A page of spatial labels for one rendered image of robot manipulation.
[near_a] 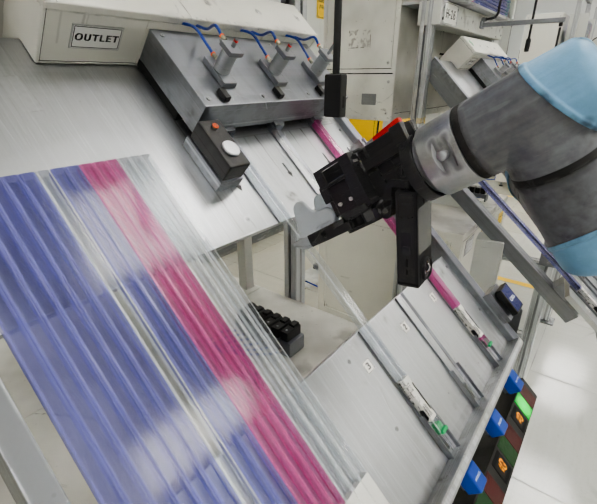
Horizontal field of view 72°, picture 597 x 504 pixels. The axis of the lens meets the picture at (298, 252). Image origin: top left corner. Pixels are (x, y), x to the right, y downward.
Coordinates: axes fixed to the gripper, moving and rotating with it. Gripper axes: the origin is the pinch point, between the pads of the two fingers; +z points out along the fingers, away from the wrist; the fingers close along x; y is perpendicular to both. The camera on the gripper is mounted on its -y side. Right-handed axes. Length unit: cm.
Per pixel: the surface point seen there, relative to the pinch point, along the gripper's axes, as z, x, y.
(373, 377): -3.4, 3.6, -18.4
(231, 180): 1.9, 5.6, 11.7
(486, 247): -2, -53, -19
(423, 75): 11, -103, 33
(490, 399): -8.7, -10.9, -31.2
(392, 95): 26, -107, 35
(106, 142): 5.9, 16.9, 20.7
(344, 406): -3.4, 10.2, -18.2
